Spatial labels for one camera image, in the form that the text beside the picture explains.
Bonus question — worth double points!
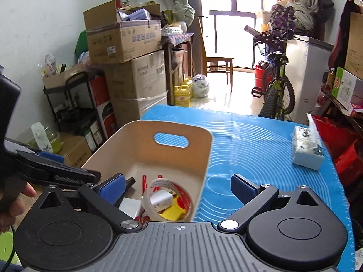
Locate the white plastic bag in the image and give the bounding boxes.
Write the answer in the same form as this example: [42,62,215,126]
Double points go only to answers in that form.
[191,74,210,98]

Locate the person's left hand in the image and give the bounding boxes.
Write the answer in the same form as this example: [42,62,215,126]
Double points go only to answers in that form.
[0,184,37,232]

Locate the tall brown cardboard box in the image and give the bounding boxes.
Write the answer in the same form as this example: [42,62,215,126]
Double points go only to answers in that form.
[344,12,363,73]

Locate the tissue pack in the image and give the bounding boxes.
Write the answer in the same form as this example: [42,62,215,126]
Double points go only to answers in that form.
[292,113,324,171]

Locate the open brown box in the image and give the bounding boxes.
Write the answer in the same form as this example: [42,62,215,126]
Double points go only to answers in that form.
[42,64,86,90]

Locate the dark side table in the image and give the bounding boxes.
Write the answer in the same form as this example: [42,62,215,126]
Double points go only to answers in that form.
[162,32,195,105]

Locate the pile of clothes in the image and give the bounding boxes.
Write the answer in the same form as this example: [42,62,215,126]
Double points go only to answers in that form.
[269,0,334,40]

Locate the small cardboard box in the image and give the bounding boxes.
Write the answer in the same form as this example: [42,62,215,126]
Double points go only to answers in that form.
[57,132,93,168]

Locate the green bicycle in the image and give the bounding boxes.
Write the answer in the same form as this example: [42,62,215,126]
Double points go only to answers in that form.
[244,25,296,121]

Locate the clear tape roll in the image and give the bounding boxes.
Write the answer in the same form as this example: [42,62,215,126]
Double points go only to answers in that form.
[142,178,194,222]

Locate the red carton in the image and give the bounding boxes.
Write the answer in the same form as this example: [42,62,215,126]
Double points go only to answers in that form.
[91,75,118,139]

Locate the yellow plastic tool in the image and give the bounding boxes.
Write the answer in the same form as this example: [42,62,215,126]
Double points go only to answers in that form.
[160,197,189,221]

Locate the large white-faced cardboard box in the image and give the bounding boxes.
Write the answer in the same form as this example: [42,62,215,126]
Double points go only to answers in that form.
[104,49,168,128]

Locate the red plastic crates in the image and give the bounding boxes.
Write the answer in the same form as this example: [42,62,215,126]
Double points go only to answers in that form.
[312,115,363,187]

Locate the black remote control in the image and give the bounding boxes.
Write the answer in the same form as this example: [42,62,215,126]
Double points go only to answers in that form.
[113,177,136,207]

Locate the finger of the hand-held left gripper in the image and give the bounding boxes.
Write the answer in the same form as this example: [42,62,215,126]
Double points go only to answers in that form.
[17,153,102,189]
[4,137,65,163]

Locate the red pliers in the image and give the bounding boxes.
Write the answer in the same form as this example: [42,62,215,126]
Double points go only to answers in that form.
[135,174,191,222]

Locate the red bucket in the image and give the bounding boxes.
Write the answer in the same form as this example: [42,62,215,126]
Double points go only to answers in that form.
[253,65,268,88]

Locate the yellow plastic jug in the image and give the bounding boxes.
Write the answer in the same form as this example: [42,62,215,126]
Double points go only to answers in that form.
[174,85,190,107]
[181,77,194,100]

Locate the white plastic bottle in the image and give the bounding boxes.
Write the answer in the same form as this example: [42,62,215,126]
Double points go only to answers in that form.
[31,122,53,153]

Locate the white charger plug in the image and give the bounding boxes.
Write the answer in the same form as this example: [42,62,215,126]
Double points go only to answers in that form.
[150,191,174,213]

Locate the grey curtain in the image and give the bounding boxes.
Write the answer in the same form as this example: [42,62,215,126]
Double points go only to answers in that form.
[157,0,196,29]

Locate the green stool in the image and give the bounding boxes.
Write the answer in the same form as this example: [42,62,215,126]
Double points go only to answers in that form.
[0,231,22,265]

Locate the glass bottle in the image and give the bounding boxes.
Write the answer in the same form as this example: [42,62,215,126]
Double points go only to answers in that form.
[325,67,336,91]

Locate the dark wooden table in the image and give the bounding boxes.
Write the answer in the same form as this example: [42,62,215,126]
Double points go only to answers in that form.
[320,86,363,148]

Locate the blue silicone mat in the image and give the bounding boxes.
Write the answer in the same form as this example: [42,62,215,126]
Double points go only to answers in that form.
[141,104,355,272]

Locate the beige plastic basket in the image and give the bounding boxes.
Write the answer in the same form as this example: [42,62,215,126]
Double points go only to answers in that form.
[81,120,213,223]

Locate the wooden chair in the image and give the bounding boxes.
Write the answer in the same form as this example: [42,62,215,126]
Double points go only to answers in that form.
[197,16,234,92]

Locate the black shelf cart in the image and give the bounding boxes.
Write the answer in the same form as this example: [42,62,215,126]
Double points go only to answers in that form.
[43,72,111,148]

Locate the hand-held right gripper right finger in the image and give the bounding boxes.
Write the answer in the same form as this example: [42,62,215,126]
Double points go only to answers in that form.
[217,173,319,231]

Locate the green and white box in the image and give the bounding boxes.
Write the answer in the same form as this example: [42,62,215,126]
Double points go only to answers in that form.
[331,66,358,111]

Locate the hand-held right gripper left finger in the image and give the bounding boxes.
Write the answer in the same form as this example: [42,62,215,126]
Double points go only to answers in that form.
[38,173,142,230]

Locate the white chest freezer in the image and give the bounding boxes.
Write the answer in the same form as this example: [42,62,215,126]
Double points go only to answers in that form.
[285,35,334,125]

